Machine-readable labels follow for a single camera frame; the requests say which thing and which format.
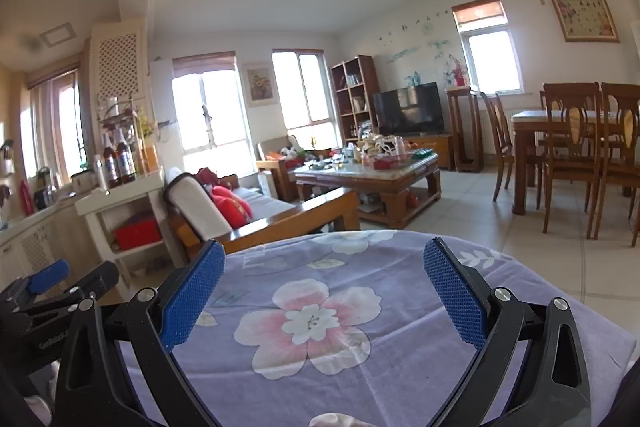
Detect wooden coffee table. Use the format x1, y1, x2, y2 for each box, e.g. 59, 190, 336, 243
294, 153, 441, 230

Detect ceiling vent panel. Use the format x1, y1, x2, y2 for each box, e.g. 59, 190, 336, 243
39, 22, 77, 46

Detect tall wooden plant stand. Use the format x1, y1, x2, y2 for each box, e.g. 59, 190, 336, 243
445, 87, 483, 172

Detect red box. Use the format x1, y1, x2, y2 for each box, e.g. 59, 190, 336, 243
114, 214, 162, 250

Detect wooden armchair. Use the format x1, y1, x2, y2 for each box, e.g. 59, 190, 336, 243
256, 136, 333, 202

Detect glass window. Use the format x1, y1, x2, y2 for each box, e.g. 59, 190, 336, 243
171, 52, 253, 168
20, 67, 83, 180
271, 48, 337, 142
451, 0, 523, 94

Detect white sofa cushion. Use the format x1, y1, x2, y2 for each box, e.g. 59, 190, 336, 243
167, 172, 233, 235

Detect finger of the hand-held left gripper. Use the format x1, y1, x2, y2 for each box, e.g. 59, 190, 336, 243
0, 258, 72, 308
10, 261, 121, 323

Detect white lattice cabinet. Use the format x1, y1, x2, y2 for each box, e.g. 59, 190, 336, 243
90, 18, 151, 168

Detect red flower vase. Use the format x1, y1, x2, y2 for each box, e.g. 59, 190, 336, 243
450, 57, 468, 88

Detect wooden dining chair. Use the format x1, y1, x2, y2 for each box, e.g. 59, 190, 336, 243
542, 82, 601, 235
592, 82, 640, 240
477, 92, 516, 202

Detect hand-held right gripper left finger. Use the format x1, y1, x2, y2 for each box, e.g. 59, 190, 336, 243
52, 238, 227, 427

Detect wooden bookshelf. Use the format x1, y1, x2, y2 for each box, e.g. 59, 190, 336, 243
330, 55, 381, 142

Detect framed flower painting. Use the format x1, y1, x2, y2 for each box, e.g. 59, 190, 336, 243
242, 63, 275, 108

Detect wooden sofa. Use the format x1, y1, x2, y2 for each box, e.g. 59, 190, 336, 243
162, 167, 361, 255

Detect gold framed wall picture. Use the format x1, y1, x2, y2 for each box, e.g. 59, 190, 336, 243
549, 0, 621, 44

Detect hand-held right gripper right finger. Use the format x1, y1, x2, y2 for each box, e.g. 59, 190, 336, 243
422, 236, 593, 427

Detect purple floral tablecloth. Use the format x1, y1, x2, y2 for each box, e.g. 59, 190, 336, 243
117, 229, 636, 427

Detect black television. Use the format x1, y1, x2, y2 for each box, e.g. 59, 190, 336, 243
373, 82, 446, 138

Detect red cushion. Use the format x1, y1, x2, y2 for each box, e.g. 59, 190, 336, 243
212, 186, 253, 229

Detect brown beer bottle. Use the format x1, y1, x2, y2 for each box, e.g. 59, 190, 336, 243
116, 129, 137, 184
101, 133, 121, 188

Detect white shelf unit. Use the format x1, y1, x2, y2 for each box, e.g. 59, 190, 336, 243
75, 167, 183, 288

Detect wooden dining table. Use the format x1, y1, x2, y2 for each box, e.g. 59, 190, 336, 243
511, 109, 640, 215

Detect wooden television cabinet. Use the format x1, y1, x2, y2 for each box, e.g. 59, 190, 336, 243
405, 133, 456, 172

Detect white kitchen counter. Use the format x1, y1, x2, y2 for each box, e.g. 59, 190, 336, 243
0, 192, 101, 288

